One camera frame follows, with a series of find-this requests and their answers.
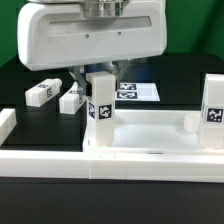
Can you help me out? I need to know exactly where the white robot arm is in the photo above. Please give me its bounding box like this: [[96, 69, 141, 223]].
[[17, 0, 167, 71]]

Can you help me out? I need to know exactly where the marker tag sheet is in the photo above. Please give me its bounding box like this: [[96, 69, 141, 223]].
[[115, 82, 160, 102]]

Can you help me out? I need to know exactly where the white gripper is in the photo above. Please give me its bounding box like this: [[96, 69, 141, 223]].
[[17, 0, 167, 97]]

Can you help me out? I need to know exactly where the white left fence block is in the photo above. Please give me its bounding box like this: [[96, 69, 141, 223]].
[[0, 108, 17, 146]]

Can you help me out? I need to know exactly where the white front fence bar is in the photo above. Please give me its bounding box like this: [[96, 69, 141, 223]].
[[0, 150, 224, 183]]

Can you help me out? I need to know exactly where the white desk top tray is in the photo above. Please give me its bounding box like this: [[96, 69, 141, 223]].
[[83, 109, 224, 155]]

